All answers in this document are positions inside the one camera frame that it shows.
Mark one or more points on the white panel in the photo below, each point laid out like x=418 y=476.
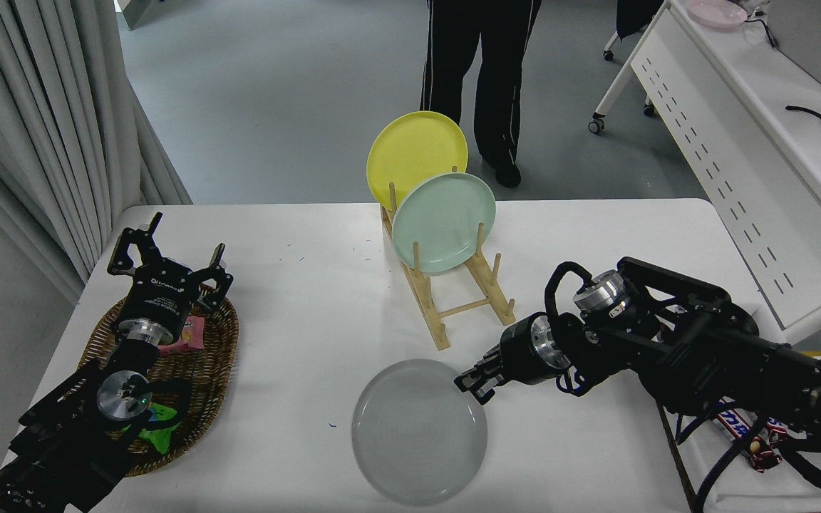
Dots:
x=136 y=11

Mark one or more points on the pink snack packet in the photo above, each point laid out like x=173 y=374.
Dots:
x=189 y=338

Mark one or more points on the white curtain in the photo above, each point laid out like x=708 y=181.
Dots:
x=33 y=128

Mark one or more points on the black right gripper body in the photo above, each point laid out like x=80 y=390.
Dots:
x=522 y=353

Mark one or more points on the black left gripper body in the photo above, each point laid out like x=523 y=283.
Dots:
x=157 y=296

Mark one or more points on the green snack packet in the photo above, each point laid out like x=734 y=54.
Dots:
x=161 y=431

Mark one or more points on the person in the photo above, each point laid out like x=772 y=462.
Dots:
x=485 y=71

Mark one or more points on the yellow plate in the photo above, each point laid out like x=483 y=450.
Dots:
x=410 y=153

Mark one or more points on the white perforated desk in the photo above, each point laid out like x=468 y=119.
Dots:
x=760 y=107

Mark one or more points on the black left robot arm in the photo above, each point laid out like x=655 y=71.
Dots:
x=61 y=442

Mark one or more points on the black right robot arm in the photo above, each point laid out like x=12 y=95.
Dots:
x=710 y=363

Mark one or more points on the brown Snickers bar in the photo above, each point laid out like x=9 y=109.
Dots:
x=777 y=427

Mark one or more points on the pink plate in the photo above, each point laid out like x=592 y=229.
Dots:
x=717 y=13

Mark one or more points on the grey laptop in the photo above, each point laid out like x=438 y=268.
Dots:
x=813 y=39

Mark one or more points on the wooden plate rack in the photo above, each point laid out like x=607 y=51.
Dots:
x=439 y=328

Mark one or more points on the brown wicker basket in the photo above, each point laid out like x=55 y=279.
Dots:
x=207 y=377

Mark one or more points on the grey plate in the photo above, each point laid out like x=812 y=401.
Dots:
x=417 y=434

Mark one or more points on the pale green plate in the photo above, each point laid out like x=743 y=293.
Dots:
x=442 y=221

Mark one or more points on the white tray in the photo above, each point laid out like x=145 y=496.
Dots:
x=767 y=495

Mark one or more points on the brown bar with Chinese print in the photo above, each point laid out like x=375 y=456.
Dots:
x=732 y=425

